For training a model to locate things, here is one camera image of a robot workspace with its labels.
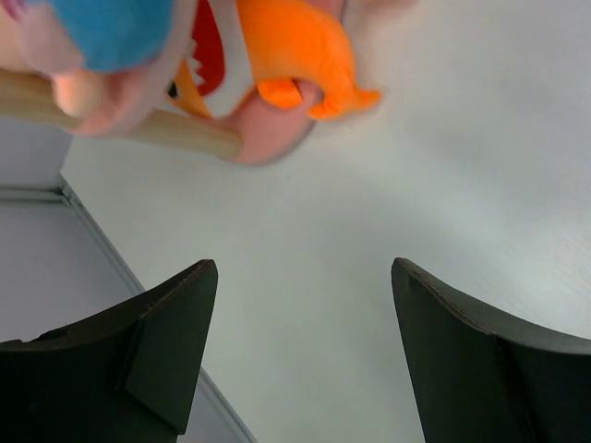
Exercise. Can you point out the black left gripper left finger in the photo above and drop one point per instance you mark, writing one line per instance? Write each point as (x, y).
(126, 374)

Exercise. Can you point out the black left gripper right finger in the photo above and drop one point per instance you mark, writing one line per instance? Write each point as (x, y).
(480, 374)

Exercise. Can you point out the orange shrimp plush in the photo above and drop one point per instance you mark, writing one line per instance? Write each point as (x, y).
(240, 48)

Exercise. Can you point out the pink three-tier toy shelf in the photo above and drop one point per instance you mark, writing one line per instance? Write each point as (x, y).
(255, 133)

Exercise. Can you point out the boy doll on middle shelf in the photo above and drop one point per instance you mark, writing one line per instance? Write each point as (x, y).
(109, 62)

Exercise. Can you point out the aluminium left frame rail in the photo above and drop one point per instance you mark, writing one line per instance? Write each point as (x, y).
(58, 268)

